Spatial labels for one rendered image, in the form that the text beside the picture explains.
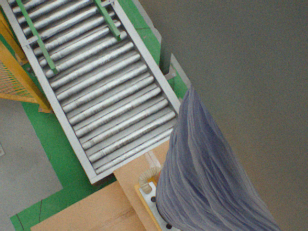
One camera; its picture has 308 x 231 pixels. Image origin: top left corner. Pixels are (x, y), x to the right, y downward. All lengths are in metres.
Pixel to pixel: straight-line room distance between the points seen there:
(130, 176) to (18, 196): 1.28
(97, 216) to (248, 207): 2.11
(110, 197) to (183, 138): 2.01
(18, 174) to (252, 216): 2.84
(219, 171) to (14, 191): 2.83
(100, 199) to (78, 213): 0.16
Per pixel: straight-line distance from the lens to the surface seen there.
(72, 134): 2.40
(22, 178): 3.06
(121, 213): 2.36
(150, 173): 1.77
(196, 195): 0.40
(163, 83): 2.45
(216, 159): 0.27
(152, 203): 1.82
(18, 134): 3.13
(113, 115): 2.45
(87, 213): 2.38
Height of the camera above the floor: 2.90
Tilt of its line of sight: 75 degrees down
